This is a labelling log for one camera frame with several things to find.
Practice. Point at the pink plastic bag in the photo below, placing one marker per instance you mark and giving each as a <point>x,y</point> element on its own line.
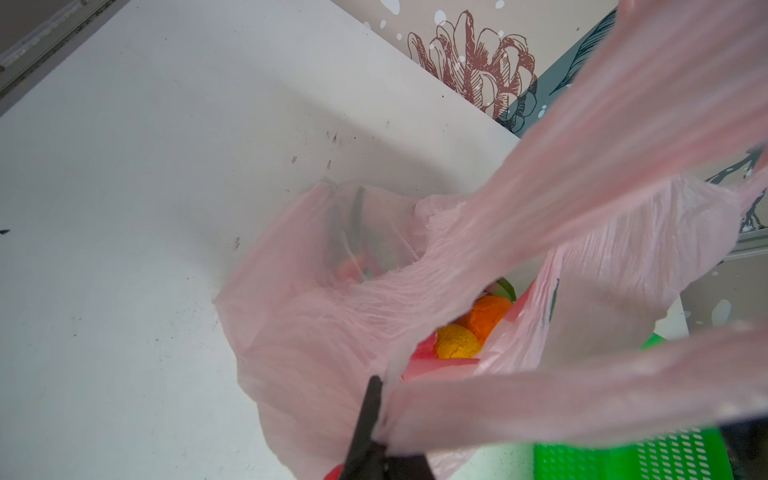
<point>591,227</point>

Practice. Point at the orange fruit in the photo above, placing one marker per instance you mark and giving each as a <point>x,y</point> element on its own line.
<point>485,315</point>

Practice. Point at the red fruit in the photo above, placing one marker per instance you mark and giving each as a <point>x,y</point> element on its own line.
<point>426,349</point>

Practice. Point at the green plastic perforated basket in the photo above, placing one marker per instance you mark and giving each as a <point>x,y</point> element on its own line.
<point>694,453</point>

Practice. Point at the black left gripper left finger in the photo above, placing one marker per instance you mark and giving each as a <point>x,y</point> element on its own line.
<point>367,459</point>

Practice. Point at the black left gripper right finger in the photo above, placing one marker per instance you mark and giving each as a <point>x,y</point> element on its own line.
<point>746,444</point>

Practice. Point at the yellow fruit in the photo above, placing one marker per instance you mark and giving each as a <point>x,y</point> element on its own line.
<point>454,341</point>

